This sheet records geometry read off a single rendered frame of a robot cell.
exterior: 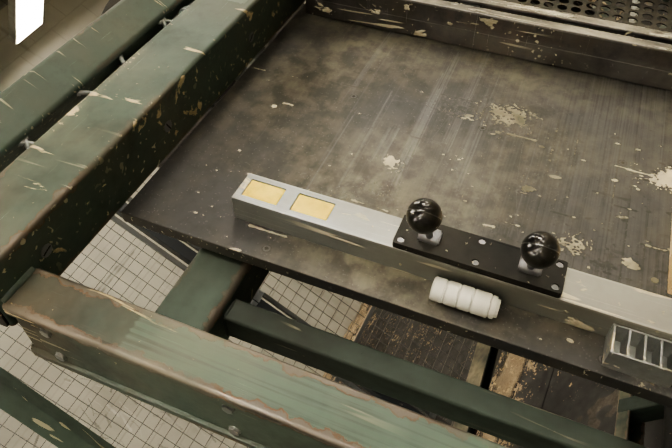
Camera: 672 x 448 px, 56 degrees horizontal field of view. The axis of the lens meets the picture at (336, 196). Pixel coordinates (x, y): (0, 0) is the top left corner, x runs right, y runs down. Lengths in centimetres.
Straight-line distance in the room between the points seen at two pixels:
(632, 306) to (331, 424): 36
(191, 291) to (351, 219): 23
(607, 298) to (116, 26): 125
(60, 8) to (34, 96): 506
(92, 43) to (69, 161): 76
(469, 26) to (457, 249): 51
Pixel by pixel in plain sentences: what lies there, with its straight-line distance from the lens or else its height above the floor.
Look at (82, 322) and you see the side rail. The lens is 74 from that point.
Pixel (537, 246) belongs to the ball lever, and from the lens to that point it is 64.
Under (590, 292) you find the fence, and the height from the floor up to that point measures 133.
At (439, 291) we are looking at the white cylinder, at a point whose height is 145.
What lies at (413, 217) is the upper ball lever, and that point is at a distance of 65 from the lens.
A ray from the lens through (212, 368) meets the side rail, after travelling 67.
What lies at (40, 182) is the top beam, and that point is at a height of 190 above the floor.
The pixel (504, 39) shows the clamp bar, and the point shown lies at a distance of 115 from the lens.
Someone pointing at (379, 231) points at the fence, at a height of 154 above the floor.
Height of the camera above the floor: 172
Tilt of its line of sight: 9 degrees down
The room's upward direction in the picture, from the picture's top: 53 degrees counter-clockwise
